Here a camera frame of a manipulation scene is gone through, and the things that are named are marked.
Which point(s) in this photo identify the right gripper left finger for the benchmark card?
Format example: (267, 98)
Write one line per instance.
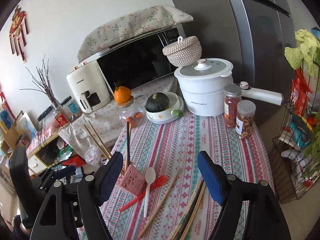
(71, 206)

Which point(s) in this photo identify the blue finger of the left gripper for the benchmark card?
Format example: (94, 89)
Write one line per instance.
(68, 171)

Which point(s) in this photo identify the long bamboo chopstick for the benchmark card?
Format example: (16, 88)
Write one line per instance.
(98, 142)

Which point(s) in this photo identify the pink perforated utensil holder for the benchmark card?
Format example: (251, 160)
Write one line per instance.
(133, 180)

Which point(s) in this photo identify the black chopstick gold band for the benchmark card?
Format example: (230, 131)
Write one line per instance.
(128, 161)

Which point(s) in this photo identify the white plastic spoon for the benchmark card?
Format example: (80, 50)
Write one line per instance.
(150, 177)

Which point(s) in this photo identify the glass jar red label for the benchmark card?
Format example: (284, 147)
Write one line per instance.
(60, 116)

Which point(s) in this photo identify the floral side table cloth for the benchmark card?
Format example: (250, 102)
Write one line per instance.
(106, 120)

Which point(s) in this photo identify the glass jar blue label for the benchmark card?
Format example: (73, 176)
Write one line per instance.
(71, 108)

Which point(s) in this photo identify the leafy green vegetables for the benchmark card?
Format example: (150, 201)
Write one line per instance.
(311, 153)

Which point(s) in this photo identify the patterned tablecloth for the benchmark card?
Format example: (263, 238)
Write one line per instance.
(175, 145)

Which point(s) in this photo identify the dried branches vase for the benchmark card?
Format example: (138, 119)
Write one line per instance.
(42, 82)

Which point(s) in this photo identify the cream air fryer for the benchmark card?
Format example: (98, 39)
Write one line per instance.
(89, 87)

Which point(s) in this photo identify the glass jar with tomatoes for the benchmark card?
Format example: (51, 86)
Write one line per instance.
(133, 114)

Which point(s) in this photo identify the jar of dried fruit rings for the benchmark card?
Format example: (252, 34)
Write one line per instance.
(245, 118)

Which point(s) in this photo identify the orange fruit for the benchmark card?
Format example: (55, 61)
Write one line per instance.
(122, 94)

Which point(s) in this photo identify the jar of red dried fruit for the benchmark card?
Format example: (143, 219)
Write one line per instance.
(232, 95)

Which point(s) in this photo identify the dark green squash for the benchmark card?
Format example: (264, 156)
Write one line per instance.
(157, 102)

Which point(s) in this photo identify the white ceramic casserole dish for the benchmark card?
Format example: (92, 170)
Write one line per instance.
(174, 110)

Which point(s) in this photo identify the white electric cooking pot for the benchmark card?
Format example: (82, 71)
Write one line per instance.
(203, 83)

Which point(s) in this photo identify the black microwave oven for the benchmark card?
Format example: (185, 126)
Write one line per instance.
(139, 61)

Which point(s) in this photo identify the red chinese knot decoration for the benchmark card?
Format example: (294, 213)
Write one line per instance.
(18, 30)

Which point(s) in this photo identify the pale cabbage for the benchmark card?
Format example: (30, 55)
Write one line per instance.
(306, 54)

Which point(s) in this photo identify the woven lidded basket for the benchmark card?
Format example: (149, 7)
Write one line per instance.
(183, 52)

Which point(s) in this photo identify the floral microwave cover cloth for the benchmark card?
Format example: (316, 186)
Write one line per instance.
(129, 26)

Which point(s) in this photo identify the grey refrigerator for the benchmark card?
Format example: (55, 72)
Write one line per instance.
(251, 34)

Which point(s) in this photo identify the black wire rack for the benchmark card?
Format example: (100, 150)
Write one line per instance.
(287, 157)

